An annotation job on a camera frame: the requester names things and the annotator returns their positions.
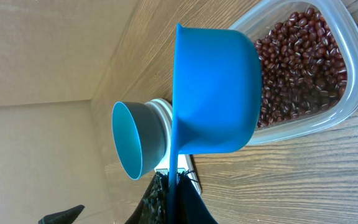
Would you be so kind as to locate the clear plastic container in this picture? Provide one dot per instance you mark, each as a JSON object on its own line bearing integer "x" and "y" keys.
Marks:
{"x": 259, "y": 20}

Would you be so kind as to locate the blue plastic measuring scoop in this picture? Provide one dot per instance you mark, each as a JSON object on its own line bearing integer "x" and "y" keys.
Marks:
{"x": 217, "y": 87}

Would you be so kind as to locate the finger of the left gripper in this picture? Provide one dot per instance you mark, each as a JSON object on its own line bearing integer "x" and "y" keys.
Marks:
{"x": 64, "y": 217}

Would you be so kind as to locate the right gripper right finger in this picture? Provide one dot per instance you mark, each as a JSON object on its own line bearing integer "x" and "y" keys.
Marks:
{"x": 190, "y": 208}

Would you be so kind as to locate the blue metal bowl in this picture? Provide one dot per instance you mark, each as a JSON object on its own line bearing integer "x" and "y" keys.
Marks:
{"x": 138, "y": 137}

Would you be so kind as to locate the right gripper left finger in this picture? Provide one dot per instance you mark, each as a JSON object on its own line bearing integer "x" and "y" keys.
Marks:
{"x": 152, "y": 207}

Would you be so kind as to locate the red adzuki beans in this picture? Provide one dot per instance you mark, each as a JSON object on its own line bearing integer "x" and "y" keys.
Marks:
{"x": 303, "y": 70}

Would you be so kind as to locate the white digital kitchen scale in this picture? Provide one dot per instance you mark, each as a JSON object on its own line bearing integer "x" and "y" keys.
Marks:
{"x": 164, "y": 112}

